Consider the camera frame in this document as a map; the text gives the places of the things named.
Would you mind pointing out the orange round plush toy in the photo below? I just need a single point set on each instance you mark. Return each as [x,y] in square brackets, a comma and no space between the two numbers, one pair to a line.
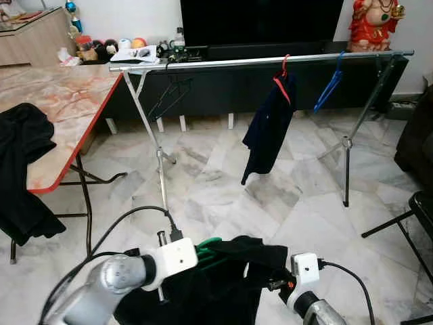
[138,42]

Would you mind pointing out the red laughing Buddha statue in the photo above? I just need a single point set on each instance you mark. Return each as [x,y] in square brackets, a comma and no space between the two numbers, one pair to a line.
[374,27]

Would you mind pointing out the light wooden sideboard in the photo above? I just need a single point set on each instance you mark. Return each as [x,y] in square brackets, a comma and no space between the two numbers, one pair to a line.
[34,44]

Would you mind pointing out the red plastic hanger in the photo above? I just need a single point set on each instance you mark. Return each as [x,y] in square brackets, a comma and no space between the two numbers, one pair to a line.
[284,71]

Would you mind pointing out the green plastic hanger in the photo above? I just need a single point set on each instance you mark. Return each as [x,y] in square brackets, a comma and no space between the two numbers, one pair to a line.
[206,252]

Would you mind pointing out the clear plastic bottle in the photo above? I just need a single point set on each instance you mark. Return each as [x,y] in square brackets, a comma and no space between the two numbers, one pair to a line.
[178,37]

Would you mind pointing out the silver metal clothes rack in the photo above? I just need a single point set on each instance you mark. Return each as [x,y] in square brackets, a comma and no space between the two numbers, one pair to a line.
[270,61]

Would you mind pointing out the marble table with red edge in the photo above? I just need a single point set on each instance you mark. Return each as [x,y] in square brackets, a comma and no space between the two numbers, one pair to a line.
[67,101]

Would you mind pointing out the black television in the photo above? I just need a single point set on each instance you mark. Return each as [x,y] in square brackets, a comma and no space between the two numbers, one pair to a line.
[264,20]

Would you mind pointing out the black folding chair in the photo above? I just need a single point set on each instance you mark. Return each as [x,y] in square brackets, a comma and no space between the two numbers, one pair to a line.
[423,206]

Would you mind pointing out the red and black plush toy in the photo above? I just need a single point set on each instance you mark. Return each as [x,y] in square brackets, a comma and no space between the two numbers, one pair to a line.
[98,49]

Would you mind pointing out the black shirt with green print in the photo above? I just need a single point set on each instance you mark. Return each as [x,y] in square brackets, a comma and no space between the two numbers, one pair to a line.
[203,298]

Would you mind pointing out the blue plastic hanger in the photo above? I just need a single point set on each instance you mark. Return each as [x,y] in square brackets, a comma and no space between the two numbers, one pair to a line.
[329,84]

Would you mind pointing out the black soundbar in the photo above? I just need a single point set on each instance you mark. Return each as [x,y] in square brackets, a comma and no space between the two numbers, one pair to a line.
[257,51]

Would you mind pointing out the black jacket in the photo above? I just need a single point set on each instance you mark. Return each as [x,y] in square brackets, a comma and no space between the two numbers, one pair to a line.
[24,156]

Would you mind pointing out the white round plush toy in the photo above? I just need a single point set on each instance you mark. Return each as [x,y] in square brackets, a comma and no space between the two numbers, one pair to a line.
[125,43]

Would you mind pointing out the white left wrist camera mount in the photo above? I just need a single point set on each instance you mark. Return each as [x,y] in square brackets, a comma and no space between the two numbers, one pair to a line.
[176,257]

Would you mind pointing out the black mouse plush toy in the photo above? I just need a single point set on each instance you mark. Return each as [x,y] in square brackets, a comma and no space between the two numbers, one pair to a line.
[110,47]

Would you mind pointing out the red-lidded jar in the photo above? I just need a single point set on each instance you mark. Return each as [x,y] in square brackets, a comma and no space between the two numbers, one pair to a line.
[84,49]

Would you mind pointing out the gold and blue trophy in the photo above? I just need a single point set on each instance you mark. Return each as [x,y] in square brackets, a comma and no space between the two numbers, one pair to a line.
[72,19]

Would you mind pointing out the black TV console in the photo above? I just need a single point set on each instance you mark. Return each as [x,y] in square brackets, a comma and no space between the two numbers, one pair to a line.
[223,91]

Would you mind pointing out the navy shirt with red collar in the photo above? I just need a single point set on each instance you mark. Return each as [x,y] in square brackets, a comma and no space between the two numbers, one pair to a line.
[267,128]

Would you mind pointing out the pink white tissue pack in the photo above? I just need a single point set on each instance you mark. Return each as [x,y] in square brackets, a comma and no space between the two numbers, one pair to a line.
[67,59]

